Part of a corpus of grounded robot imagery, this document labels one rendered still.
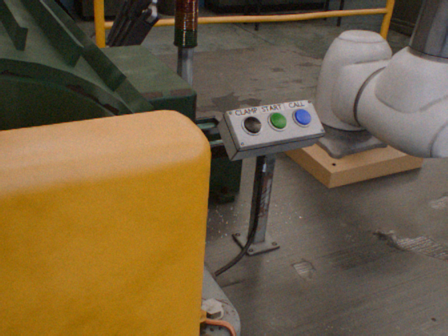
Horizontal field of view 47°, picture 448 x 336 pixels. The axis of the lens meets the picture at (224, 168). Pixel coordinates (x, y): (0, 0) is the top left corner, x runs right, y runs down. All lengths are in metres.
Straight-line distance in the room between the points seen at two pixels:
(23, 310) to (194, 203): 0.06
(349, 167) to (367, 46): 0.28
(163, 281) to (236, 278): 0.76
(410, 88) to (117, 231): 0.98
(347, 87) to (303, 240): 0.38
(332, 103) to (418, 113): 0.24
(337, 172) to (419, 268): 0.30
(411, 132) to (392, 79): 0.12
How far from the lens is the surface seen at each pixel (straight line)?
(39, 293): 0.17
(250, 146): 0.84
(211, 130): 1.19
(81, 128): 0.16
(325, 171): 1.24
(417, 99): 1.10
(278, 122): 0.87
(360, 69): 1.22
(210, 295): 0.38
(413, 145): 1.12
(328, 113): 1.29
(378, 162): 1.31
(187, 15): 1.35
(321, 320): 0.90
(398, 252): 1.09
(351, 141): 1.31
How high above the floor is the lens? 1.42
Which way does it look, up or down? 29 degrees down
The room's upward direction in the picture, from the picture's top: 5 degrees clockwise
